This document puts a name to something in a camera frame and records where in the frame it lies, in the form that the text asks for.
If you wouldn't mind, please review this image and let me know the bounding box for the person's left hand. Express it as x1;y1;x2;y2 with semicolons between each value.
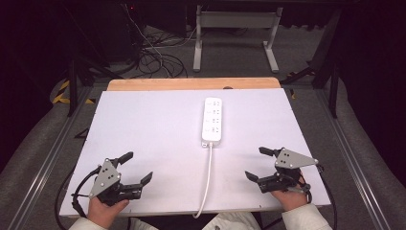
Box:
86;195;130;230

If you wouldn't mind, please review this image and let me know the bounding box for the tangle of black floor cables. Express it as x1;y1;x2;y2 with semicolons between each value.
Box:
127;27;190;80

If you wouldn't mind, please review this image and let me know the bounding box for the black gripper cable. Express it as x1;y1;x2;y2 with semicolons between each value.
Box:
54;164;103;230
316;163;339;230

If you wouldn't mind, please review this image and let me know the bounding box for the yellow black hazard tape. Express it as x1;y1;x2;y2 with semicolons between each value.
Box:
52;80;96;105

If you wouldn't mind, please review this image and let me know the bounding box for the white floor cable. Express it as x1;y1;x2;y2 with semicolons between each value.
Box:
123;3;199;78

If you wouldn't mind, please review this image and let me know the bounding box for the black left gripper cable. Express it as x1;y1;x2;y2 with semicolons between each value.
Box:
54;164;103;230

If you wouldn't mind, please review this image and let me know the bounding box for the wooden table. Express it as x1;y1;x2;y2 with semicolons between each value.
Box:
106;77;282;92

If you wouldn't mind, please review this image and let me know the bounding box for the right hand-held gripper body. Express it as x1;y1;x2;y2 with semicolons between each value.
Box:
257;147;320;195

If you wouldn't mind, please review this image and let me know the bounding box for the white power strip cable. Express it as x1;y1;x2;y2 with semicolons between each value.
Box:
192;142;214;219

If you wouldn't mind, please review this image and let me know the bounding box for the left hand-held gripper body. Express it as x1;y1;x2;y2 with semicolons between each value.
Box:
88;157;144;207

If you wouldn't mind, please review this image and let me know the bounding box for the white board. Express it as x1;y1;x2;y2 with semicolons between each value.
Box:
58;88;331;219

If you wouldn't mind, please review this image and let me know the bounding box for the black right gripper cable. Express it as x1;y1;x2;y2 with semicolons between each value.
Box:
316;163;339;230

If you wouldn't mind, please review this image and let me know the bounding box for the person's right hand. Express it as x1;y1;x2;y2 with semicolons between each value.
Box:
271;172;309;213

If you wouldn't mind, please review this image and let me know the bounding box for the white metal desk frame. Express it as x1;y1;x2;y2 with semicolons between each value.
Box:
192;4;284;74

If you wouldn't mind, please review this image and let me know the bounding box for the white power strip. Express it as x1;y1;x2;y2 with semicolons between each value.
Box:
200;97;223;149

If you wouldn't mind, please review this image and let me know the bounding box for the person's lap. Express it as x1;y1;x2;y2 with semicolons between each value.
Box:
128;211;266;230

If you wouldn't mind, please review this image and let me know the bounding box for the black metal stand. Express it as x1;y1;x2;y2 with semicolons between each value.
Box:
281;9;341;119
61;6;125;118

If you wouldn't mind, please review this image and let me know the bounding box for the aluminium floor rail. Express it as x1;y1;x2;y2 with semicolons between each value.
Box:
314;89;392;230
6;87;94;230

